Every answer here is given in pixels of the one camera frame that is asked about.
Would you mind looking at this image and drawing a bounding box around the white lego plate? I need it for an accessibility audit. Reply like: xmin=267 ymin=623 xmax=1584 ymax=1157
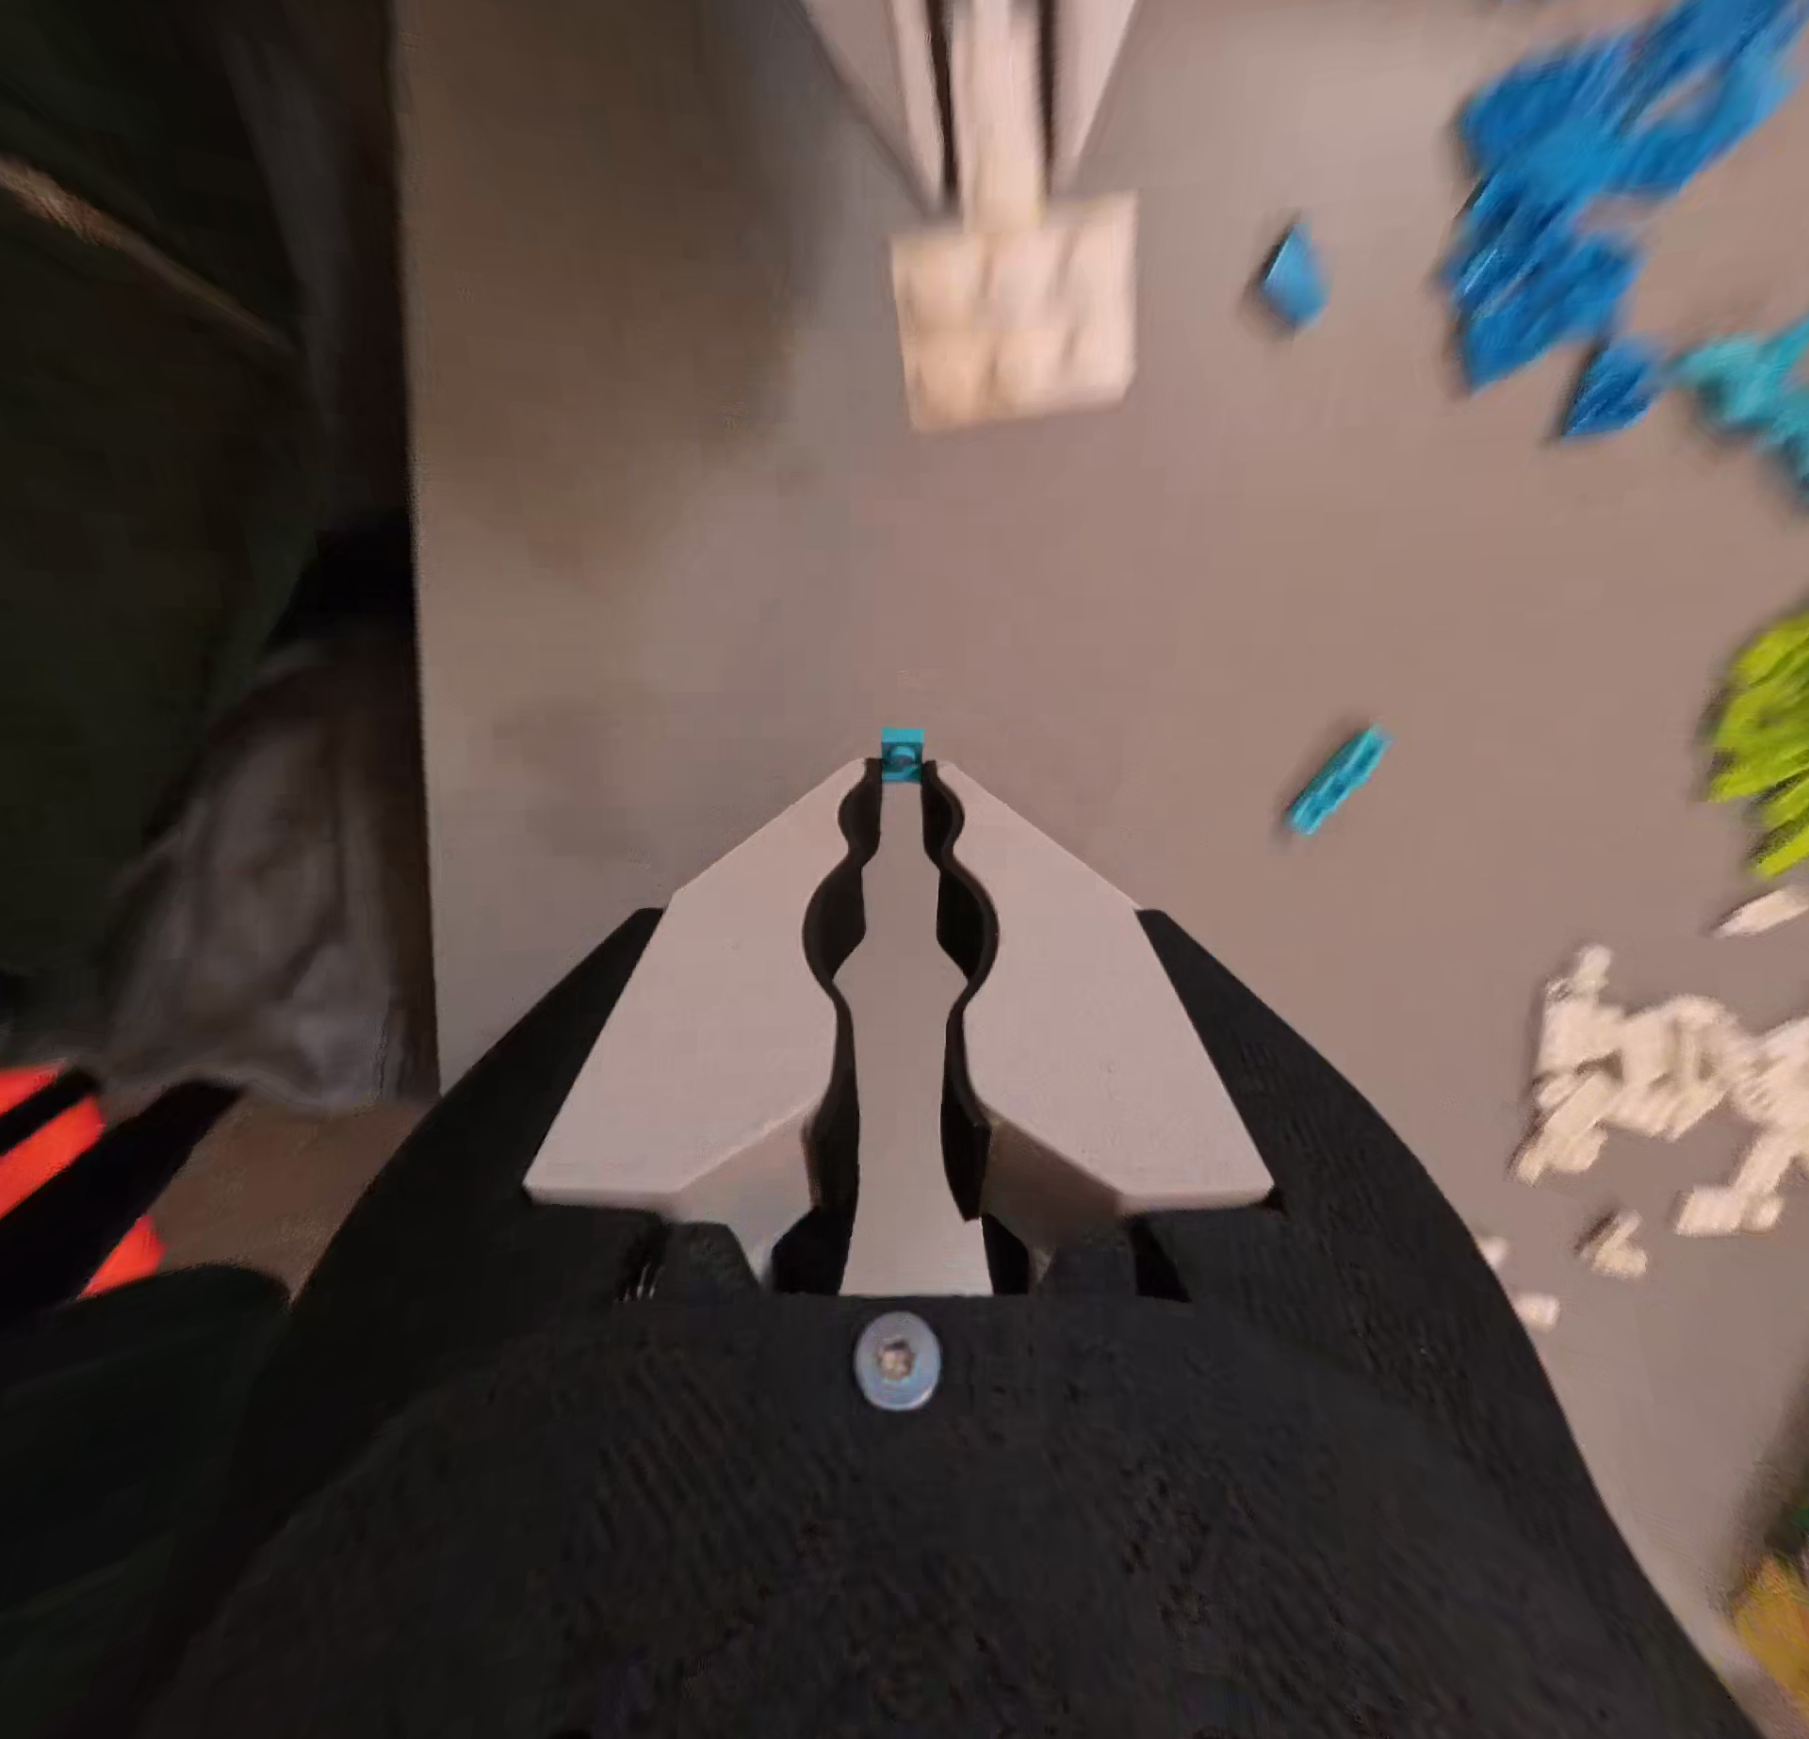
xmin=891 ymin=0 xmax=1141 ymax=435

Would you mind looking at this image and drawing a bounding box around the pile of blue lego pieces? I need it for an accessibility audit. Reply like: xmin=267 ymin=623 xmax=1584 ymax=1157
xmin=1440 ymin=0 xmax=1809 ymax=440

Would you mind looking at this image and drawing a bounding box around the pile of lime lego pieces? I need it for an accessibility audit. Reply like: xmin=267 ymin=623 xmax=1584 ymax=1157
xmin=1702 ymin=613 xmax=1809 ymax=882

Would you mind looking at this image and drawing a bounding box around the orange and black object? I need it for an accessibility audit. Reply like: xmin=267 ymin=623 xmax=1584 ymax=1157
xmin=0 ymin=1058 xmax=242 ymax=1323

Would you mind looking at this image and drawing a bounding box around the pile of azure lego pieces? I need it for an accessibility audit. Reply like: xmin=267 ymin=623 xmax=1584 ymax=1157
xmin=1675 ymin=334 xmax=1809 ymax=498

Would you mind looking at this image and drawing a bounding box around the yellow object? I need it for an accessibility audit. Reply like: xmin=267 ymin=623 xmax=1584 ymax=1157
xmin=1731 ymin=1556 xmax=1809 ymax=1700

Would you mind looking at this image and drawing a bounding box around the pile of white lego pieces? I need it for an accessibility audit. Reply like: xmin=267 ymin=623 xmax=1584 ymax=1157
xmin=1477 ymin=940 xmax=1809 ymax=1331

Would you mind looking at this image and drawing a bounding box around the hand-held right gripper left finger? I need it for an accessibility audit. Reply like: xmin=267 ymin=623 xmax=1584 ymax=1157
xmin=523 ymin=757 xmax=877 ymax=1291

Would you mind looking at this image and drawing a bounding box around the small blue lego wedge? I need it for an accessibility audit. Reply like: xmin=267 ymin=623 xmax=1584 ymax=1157
xmin=1256 ymin=221 xmax=1333 ymax=332

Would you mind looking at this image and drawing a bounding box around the person's leg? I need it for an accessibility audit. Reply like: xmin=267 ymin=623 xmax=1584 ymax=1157
xmin=120 ymin=630 xmax=433 ymax=1112

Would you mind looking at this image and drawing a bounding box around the person's green jacket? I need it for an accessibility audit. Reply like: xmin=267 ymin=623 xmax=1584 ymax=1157
xmin=0 ymin=0 xmax=413 ymax=978

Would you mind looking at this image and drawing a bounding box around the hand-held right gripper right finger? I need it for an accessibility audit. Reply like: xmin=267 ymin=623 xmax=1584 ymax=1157
xmin=923 ymin=757 xmax=1276 ymax=1291

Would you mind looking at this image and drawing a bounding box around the single azure lego plate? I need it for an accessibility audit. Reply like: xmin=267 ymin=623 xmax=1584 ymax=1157
xmin=1285 ymin=726 xmax=1396 ymax=838

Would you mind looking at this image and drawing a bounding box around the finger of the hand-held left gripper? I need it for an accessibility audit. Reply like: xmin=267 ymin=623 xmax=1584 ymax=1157
xmin=770 ymin=0 xmax=951 ymax=214
xmin=1045 ymin=0 xmax=1164 ymax=197

